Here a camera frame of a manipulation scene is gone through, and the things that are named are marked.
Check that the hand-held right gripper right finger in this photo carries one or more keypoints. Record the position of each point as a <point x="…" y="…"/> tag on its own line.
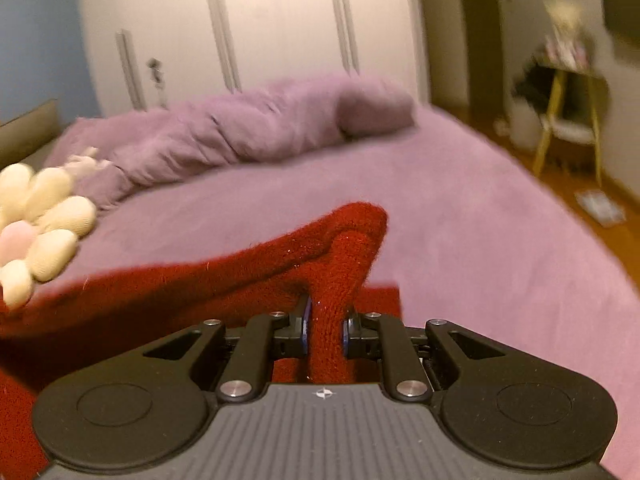
<point x="345" y="334"/>

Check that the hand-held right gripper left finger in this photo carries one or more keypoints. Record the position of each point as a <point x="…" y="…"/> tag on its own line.
<point x="305" y="322"/>

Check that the red knit cardigan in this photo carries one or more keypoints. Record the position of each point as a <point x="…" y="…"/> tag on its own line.
<point x="200" y="285"/>

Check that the bed with purple sheet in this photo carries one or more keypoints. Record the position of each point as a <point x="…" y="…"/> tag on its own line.
<point x="450" y="220"/>

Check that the purple duvet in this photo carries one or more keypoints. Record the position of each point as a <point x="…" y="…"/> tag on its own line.
<point x="240" y="130"/>

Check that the cream flower-shaped plush pillow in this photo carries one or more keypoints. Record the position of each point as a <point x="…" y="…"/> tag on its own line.
<point x="55" y="220"/>

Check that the pink plush toy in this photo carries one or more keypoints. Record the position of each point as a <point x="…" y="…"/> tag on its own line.
<point x="87" y="161"/>

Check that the white bin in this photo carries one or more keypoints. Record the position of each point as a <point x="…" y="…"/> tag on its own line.
<point x="525" y="127"/>

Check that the magazine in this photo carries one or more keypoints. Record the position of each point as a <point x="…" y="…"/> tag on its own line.
<point x="600" y="207"/>

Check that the white wardrobe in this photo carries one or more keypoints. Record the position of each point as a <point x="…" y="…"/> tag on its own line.
<point x="275" y="20"/>

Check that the yellow side table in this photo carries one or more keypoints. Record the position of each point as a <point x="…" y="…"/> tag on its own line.
<point x="555" y="110"/>

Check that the dark cloth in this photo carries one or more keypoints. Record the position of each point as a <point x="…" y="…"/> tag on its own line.
<point x="532" y="82"/>

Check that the bed headboard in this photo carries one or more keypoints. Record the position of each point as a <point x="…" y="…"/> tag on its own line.
<point x="30" y="132"/>

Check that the pale flower bouquet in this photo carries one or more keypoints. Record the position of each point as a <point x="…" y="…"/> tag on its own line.
<point x="565" y="30"/>

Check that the brown door frame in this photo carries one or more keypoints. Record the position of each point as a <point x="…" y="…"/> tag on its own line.
<point x="480" y="30"/>

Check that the dark wall screen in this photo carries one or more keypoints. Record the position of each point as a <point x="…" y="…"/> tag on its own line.
<point x="622" y="5"/>

